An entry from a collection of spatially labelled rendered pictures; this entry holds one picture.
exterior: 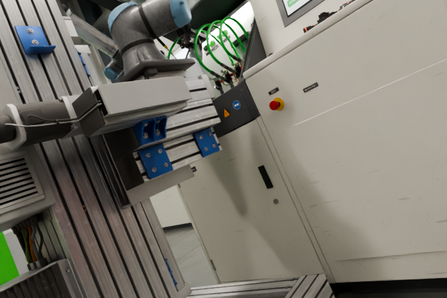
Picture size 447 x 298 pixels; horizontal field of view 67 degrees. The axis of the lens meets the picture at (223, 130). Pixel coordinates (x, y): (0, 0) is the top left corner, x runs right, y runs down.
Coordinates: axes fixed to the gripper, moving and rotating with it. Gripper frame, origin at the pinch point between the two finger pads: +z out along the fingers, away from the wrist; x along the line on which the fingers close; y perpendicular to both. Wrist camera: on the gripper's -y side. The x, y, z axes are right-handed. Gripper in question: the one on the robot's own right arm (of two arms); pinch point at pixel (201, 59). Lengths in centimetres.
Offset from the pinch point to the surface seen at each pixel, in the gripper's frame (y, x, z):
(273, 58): 21, 51, 25
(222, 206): 21, -7, 73
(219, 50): -32.5, -11.6, -9.8
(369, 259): 21, 53, 106
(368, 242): 22, 55, 99
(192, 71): -23.4, -31.0, -6.2
